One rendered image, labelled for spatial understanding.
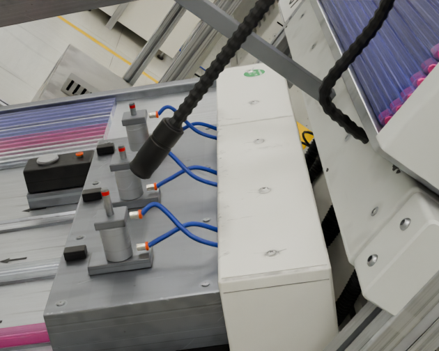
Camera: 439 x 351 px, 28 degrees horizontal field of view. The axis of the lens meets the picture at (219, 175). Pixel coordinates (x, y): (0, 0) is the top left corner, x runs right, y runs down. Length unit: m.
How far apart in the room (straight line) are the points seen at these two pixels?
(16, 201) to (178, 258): 0.36
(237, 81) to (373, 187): 0.41
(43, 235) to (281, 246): 0.34
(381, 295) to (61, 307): 0.24
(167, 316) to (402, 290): 0.19
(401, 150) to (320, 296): 0.14
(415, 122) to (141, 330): 0.26
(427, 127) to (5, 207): 0.58
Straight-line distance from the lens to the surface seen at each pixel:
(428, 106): 0.54
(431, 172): 0.55
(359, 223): 0.61
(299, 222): 0.68
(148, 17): 5.39
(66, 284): 0.70
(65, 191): 0.97
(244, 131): 0.86
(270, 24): 2.03
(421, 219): 0.55
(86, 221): 0.79
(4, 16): 2.07
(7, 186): 1.06
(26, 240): 0.92
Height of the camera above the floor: 1.50
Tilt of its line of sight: 20 degrees down
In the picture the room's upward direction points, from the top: 38 degrees clockwise
